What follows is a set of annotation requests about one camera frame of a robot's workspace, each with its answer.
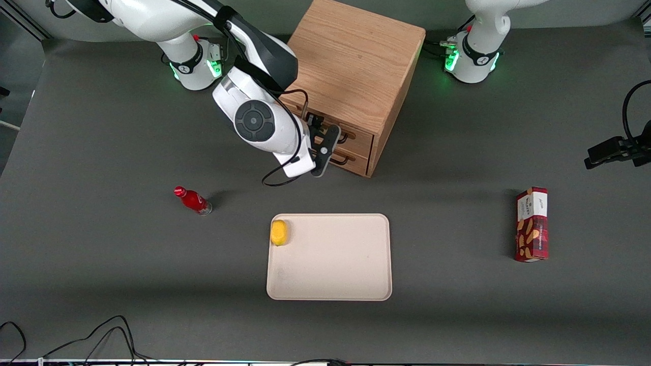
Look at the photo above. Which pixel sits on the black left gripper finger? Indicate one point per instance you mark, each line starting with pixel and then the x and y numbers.
pixel 643 157
pixel 610 151

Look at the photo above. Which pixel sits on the wooden drawer front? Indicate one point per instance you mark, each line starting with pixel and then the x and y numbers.
pixel 360 165
pixel 363 142

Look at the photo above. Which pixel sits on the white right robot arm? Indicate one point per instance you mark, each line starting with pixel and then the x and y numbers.
pixel 152 20

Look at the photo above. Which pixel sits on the light wooden drawer cabinet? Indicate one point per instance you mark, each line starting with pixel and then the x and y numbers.
pixel 356 56

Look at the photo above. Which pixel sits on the yellow lemon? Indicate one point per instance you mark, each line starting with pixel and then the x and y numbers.
pixel 278 233

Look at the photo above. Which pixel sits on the red plaid cookie box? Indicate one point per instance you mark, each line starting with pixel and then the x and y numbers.
pixel 531 229

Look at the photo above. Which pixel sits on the beige plastic tray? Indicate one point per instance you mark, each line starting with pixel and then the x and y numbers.
pixel 335 259

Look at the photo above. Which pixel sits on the red soda bottle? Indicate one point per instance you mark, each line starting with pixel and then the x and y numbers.
pixel 193 200

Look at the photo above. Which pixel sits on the aluminium frame rail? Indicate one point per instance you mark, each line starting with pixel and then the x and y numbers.
pixel 646 18
pixel 25 21

